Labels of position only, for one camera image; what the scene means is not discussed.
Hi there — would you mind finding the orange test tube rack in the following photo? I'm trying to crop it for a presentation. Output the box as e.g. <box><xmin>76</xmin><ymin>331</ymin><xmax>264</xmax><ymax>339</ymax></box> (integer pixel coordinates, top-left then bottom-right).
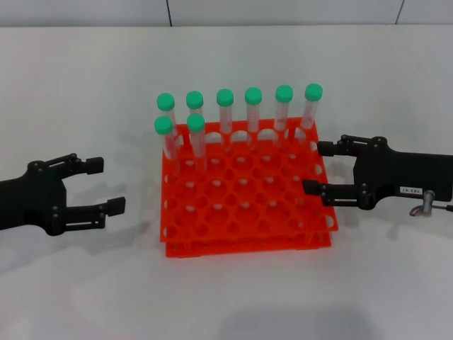
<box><xmin>158</xmin><ymin>119</ymin><xmax>340</xmax><ymax>256</ymax></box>

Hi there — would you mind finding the green capped clear test tube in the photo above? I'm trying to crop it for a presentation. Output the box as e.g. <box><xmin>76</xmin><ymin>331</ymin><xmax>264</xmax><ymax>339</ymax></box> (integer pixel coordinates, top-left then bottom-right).
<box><xmin>186</xmin><ymin>113</ymin><xmax>208</xmax><ymax>173</ymax></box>
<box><xmin>185</xmin><ymin>91</ymin><xmax>205</xmax><ymax>118</ymax></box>
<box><xmin>274</xmin><ymin>84</ymin><xmax>294</xmax><ymax>131</ymax></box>
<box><xmin>216</xmin><ymin>88</ymin><xmax>235</xmax><ymax>135</ymax></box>
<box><xmin>156</xmin><ymin>92</ymin><xmax>181</xmax><ymax>146</ymax></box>
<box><xmin>300</xmin><ymin>83</ymin><xmax>323</xmax><ymax>129</ymax></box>
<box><xmin>154</xmin><ymin>115</ymin><xmax>181</xmax><ymax>171</ymax></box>
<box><xmin>244</xmin><ymin>86</ymin><xmax>263</xmax><ymax>132</ymax></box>

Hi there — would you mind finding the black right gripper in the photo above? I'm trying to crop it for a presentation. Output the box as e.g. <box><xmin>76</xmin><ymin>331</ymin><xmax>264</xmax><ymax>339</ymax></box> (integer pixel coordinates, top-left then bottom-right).
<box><xmin>302</xmin><ymin>133</ymin><xmax>453</xmax><ymax>210</ymax></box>

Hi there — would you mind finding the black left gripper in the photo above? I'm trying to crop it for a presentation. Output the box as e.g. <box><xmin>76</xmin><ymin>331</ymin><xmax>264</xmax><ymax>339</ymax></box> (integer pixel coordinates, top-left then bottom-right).
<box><xmin>0</xmin><ymin>152</ymin><xmax>127</xmax><ymax>237</ymax></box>

